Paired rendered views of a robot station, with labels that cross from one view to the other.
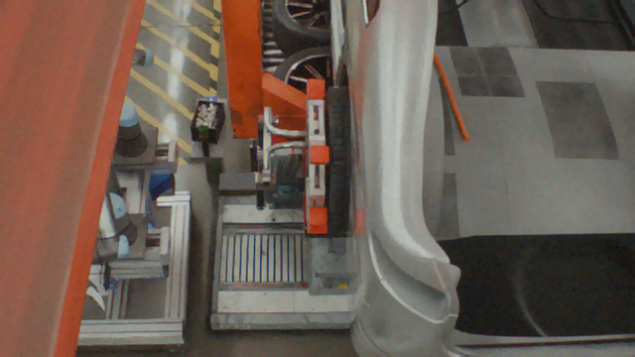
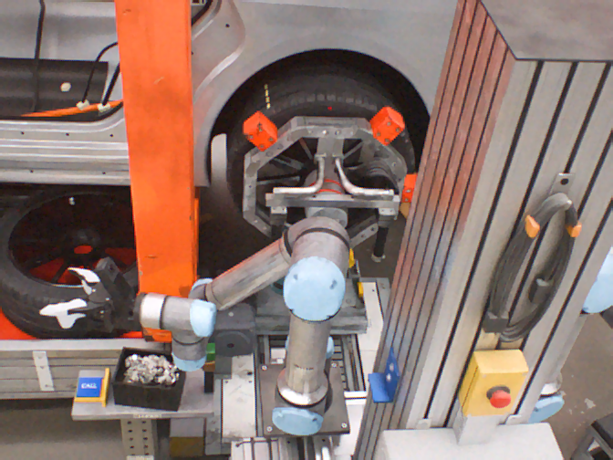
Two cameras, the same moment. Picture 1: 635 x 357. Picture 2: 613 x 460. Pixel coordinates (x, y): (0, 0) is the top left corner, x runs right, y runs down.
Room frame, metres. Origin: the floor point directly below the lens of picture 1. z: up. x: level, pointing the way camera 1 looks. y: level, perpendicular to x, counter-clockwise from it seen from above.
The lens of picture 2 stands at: (2.14, 2.05, 2.47)
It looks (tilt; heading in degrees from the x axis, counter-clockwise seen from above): 42 degrees down; 265
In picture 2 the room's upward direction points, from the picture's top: 7 degrees clockwise
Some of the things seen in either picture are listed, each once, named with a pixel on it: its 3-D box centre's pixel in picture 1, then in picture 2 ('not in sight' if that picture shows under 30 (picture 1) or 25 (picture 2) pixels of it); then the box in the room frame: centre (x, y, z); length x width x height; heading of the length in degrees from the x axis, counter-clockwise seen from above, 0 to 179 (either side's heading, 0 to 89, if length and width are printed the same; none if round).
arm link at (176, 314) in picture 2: not in sight; (189, 317); (2.29, 0.95, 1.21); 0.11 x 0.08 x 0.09; 172
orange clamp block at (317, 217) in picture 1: (317, 220); (412, 188); (1.63, -0.01, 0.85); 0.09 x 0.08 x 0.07; 4
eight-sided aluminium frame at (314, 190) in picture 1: (314, 162); (323, 188); (1.94, 0.02, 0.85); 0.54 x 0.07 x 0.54; 4
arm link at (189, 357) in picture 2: not in sight; (191, 339); (2.28, 0.93, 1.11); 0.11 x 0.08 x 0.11; 82
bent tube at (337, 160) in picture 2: (286, 152); (363, 168); (1.83, 0.13, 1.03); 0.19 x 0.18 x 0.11; 94
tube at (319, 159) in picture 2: (286, 117); (301, 167); (2.03, 0.15, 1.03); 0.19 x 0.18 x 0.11; 94
